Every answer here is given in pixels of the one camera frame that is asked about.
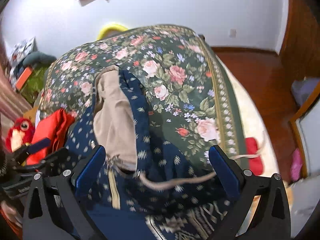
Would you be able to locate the orange box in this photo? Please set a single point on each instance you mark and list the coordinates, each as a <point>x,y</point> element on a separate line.
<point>23,77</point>

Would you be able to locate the striped pink curtain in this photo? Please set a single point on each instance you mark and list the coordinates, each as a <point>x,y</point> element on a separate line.
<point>13,105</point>

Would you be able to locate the brown wooden door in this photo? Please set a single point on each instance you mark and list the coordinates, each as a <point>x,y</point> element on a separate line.
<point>299,52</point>

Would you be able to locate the green floral bed quilt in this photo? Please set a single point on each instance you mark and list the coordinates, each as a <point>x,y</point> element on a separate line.
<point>189,94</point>

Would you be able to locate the yellow chair back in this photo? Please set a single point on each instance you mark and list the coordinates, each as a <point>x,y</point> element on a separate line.
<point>104,31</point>

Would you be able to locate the clutter pile of papers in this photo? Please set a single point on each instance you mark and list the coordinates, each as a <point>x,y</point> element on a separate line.
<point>19,52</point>

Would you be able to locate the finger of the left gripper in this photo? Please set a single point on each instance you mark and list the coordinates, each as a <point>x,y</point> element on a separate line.
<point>36,147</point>

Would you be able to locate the grey neck pillow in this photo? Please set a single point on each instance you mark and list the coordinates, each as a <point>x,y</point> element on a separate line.
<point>37,57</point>

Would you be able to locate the white wall socket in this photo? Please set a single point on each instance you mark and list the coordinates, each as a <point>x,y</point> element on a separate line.
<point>232,33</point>

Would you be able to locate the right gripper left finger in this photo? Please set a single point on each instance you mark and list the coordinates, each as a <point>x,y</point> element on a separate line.
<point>54,209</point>

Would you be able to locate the red plush parrot toy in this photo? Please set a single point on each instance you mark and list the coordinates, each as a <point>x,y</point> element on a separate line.
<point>21,133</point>

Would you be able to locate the navy patterned hooded garment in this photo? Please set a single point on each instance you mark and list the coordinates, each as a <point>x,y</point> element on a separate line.
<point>145,188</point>

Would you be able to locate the red folded garment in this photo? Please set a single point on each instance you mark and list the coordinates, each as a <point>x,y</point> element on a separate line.
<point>55,128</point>

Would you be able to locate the white sliding door with hearts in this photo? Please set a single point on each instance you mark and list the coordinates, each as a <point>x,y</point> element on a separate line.
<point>305,164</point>

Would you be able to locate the green patterned covered stand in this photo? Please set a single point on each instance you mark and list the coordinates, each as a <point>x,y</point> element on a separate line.
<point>34,84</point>

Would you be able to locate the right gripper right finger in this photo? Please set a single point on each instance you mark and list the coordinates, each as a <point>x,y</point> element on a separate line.
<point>260,207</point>

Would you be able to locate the red pillow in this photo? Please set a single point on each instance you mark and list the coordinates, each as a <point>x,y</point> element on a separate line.
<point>254,160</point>

